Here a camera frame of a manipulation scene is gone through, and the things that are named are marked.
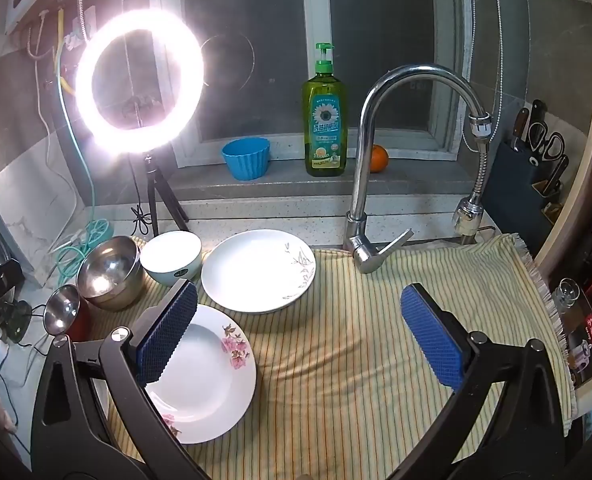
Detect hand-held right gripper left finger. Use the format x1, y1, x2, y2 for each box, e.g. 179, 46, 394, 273
30, 278, 199, 480

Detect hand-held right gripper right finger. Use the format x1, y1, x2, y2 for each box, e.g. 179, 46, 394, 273
386, 283, 571, 480

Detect white plate pink flowers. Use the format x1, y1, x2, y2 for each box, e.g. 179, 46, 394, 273
143, 304, 257, 445

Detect large steel bowl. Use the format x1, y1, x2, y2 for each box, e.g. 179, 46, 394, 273
76, 236, 144, 311

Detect white plate grass print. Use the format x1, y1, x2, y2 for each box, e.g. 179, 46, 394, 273
201, 229, 317, 315

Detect small red steel bowl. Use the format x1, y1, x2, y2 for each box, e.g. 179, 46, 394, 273
44, 284, 93, 343

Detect white ceramic bowl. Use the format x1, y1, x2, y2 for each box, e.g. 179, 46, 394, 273
140, 231, 203, 288

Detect yellow striped cloth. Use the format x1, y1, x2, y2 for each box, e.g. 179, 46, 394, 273
88, 232, 579, 480

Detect glass jar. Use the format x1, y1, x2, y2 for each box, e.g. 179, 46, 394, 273
550, 277, 584, 331

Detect black tripod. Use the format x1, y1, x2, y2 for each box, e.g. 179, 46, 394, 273
126, 152, 191, 238

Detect dark blue knife block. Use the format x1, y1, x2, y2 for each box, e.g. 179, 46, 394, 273
488, 137, 566, 256

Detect wooden shelf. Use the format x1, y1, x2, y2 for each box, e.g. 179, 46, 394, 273
530, 0, 592, 411

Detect blue ribbed cup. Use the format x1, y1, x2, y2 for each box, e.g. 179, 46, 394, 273
221, 137, 271, 182

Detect chrome faucet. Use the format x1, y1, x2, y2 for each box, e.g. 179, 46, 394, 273
345, 64, 492, 275

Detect black scissors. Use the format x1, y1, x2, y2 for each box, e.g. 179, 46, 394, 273
527, 121, 566, 167

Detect green dish soap bottle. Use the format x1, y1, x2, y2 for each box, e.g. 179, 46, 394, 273
302, 42, 347, 177

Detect thin black cable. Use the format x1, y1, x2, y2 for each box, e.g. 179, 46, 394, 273
0, 305, 52, 388

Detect teal cable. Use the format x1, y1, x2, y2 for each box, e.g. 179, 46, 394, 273
51, 75, 114, 291

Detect black tripod cable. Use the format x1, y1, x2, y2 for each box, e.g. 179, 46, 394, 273
129, 155, 153, 237

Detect chrome hose sprayer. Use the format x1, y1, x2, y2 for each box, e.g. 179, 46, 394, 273
450, 135, 491, 241

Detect white cable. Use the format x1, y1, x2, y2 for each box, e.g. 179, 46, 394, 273
33, 50, 77, 271

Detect black handled knife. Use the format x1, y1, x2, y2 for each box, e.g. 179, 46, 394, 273
528, 99, 547, 151
512, 108, 530, 153
543, 155, 570, 196

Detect ring light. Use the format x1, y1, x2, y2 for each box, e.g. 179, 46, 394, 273
73, 7, 207, 153

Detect white window frame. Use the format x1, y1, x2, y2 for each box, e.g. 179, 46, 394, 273
161, 0, 471, 166

